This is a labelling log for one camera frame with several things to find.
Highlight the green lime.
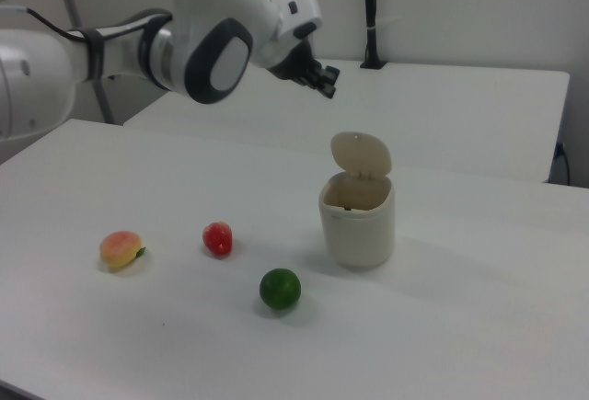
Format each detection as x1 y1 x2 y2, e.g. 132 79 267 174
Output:
259 268 303 313

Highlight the black camera pole with base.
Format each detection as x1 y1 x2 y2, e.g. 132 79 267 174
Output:
360 0 388 70

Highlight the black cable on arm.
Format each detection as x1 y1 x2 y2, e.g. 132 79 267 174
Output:
0 6 91 42

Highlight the orange yellow toy peach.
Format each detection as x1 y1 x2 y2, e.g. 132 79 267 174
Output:
99 230 147 272

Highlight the cream garbage bin with lid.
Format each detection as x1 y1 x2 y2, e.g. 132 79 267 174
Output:
318 131 396 269

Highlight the red toy strawberry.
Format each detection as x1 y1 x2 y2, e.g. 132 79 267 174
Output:
202 221 234 258

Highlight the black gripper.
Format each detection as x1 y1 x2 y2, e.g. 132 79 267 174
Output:
271 40 342 98

